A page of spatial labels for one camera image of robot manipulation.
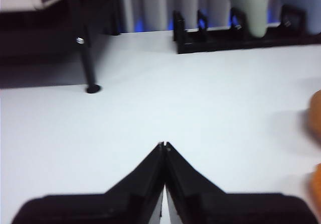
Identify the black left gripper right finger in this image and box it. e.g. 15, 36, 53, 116
164, 141, 318, 224

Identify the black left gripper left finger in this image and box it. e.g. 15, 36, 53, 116
11, 142, 166, 224

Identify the tan toy potato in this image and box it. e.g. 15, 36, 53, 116
307, 89, 321, 142

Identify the black metal shelf rack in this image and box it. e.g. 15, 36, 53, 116
0, 0, 121, 94

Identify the black dish rack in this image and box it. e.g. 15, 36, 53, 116
172, 4, 321, 55

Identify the pale green plate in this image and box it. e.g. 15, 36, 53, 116
227, 0, 267, 38

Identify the white pleated curtain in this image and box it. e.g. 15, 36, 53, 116
117, 0, 321, 33

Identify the pale blue plate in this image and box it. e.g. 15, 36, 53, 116
278, 0, 321, 36

